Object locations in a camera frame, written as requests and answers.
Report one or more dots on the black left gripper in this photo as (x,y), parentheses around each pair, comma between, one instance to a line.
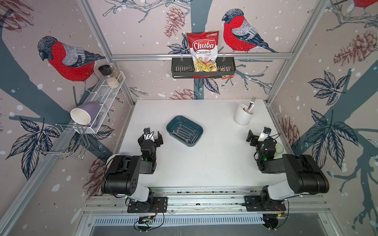
(159,140)

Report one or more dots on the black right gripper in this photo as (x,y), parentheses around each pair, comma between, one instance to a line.
(254,140)

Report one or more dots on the teal plastic storage box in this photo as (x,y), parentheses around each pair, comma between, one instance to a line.
(174,123)

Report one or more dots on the small silver wrench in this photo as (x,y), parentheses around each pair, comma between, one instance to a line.
(183,137)

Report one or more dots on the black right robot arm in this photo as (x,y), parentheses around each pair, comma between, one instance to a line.
(303,175)

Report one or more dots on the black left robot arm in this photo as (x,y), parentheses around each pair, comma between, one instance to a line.
(122,171)

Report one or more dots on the white cutlery cup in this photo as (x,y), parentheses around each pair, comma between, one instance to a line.
(242,116)

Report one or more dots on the green translucent cup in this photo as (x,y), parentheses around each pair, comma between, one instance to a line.
(279,149)

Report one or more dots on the silver fork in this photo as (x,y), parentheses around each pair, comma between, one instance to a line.
(251,105)

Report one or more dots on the purple mug white inside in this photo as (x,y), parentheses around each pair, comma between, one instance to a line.
(85,113)

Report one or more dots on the small circuit board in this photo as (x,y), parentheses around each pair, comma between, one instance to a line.
(146,219)

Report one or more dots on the black lid spice jar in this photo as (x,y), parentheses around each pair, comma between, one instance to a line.
(110,79)

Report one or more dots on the red Chuba chips bag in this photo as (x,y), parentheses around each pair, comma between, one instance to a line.
(204,50)

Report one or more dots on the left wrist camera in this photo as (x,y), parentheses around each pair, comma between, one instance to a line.
(148,134)

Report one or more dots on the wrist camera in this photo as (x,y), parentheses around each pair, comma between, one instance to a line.
(264,134)
(148,134)

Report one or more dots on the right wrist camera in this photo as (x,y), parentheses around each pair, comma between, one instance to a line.
(264,134)

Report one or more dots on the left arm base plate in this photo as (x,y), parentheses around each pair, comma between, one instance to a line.
(157,204)

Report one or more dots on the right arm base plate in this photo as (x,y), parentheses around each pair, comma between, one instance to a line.
(254,203)

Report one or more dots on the white wire wall shelf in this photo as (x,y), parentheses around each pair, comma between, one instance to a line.
(104,96)

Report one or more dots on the black wire wall basket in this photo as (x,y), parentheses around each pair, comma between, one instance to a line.
(185,69)

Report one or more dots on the metal wire cup rack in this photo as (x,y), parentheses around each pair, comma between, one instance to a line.
(64,140)

